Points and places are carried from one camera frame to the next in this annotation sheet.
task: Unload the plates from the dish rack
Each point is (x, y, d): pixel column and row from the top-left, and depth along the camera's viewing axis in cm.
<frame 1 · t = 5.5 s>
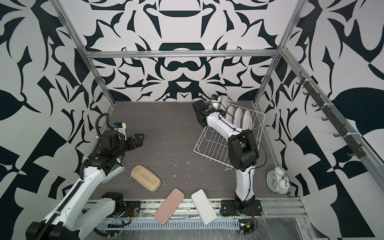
left hand: (136, 134, 80), fingers open
right hand: (222, 111, 90), fingers open
beige glasses case: (146, 177, 82), point 4 cm above the table
white twin bell alarm clock: (278, 180, 74), point 12 cm above the table

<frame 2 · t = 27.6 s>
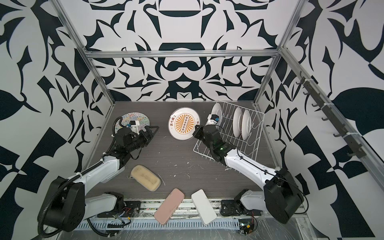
left hand: (157, 128, 82), fingers open
right hand: (194, 125, 80), fingers closed
orange sunburst pattern plate: (182, 123, 87), point 19 cm above the table
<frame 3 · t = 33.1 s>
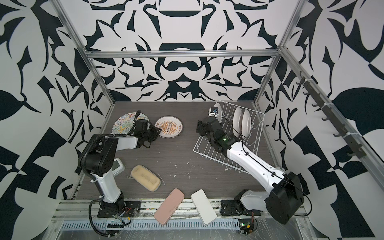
left hand: (162, 126, 99), fingers open
right hand: (205, 122, 79), fingers open
orange sunburst pattern plate: (171, 126, 107), on the table
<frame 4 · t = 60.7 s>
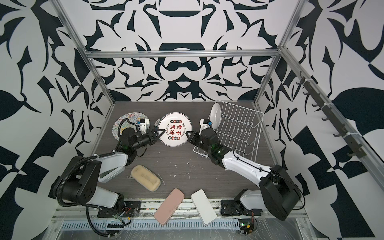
left hand: (165, 127, 82), fingers closed
right hand: (185, 132, 79), fingers closed
white plate in rack: (175, 125, 85), point 20 cm above the table
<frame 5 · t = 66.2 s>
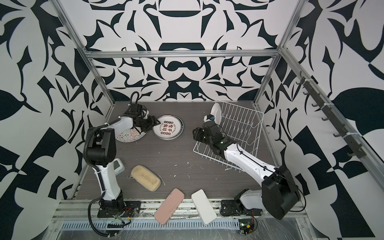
left hand: (158, 121, 100), fingers open
right hand: (194, 130, 82), fingers open
white plate in rack: (171, 127, 105), point 3 cm above the table
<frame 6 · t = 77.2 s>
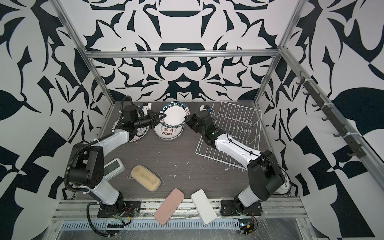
left hand: (167, 112, 83), fingers closed
right hand: (183, 115, 81), fingers closed
white plate in rack 2: (176, 112, 87), point 23 cm above the table
